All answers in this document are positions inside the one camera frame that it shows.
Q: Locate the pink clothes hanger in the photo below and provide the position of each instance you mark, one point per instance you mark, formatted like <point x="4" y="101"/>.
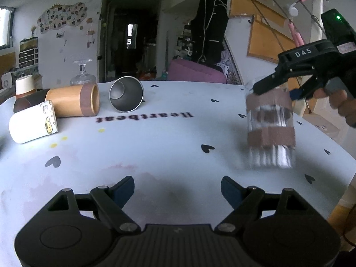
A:
<point x="299" y="34"/>

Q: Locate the bamboo cup brown rim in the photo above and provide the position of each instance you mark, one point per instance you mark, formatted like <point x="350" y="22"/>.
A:
<point x="69" y="103"/>

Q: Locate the wall photo collage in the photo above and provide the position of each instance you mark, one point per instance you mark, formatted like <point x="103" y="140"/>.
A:
<point x="62" y="15"/>

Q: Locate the white drawer cabinet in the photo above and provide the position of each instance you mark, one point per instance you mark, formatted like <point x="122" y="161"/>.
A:
<point x="27" y="58"/>

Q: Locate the black hanging jacket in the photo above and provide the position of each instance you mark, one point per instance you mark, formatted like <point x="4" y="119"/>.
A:
<point x="208" y="25"/>

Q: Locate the ribbed glass cup brown bands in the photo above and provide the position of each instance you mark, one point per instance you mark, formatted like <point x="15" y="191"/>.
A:
<point x="271" y="133"/>

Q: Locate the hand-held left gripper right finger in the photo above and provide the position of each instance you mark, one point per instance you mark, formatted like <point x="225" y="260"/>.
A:
<point x="229" y="192"/>

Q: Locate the glass fish tank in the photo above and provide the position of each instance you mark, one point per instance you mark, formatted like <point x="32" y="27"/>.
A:
<point x="28" y="43"/>

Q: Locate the grey metal cup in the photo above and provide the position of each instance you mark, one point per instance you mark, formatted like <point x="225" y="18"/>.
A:
<point x="128" y="96"/>

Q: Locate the dark brown cup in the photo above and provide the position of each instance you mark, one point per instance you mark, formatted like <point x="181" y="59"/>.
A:
<point x="27" y="101"/>

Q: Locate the window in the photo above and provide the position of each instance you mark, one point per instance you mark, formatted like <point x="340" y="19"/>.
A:
<point x="5" y="27"/>

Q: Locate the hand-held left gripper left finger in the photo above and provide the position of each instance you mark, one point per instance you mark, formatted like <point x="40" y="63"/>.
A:
<point x="125" y="189"/>

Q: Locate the person's right hand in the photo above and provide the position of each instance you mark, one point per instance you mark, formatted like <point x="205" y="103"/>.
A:
<point x="345" y="105"/>

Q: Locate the yellow wall board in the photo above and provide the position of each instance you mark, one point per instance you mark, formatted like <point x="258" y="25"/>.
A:
<point x="267" y="40"/>

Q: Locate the white cup brown base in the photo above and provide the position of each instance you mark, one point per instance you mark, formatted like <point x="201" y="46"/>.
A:
<point x="24" y="86"/>

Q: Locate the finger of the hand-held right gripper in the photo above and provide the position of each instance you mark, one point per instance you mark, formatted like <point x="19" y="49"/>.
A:
<point x="297" y="94"/>
<point x="268" y="84"/>

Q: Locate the white small appliance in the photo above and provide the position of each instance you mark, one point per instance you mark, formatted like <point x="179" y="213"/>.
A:
<point x="6" y="80"/>

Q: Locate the white heart print tablecloth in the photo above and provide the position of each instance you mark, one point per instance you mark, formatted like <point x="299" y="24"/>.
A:
<point x="167" y="150"/>

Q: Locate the white cup cartoon print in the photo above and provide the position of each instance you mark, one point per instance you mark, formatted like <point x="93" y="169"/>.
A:
<point x="29" y="123"/>

